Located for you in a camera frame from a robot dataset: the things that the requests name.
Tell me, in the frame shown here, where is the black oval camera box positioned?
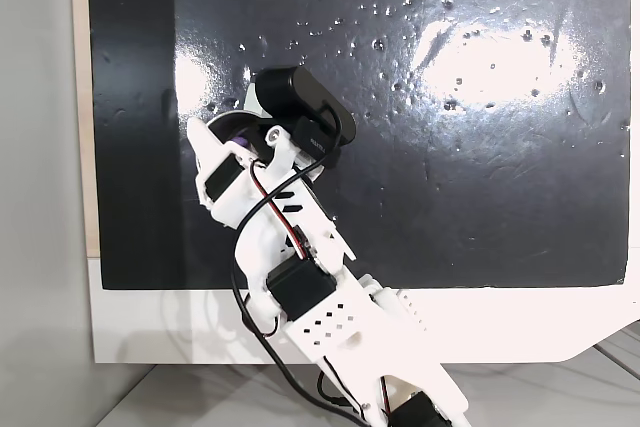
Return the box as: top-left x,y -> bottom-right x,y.
251,66 -> 357,168

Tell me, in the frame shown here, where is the black mat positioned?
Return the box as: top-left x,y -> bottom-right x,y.
87,0 -> 632,292

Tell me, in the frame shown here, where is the steel cup grey handle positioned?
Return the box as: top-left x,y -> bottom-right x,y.
205,81 -> 275,161

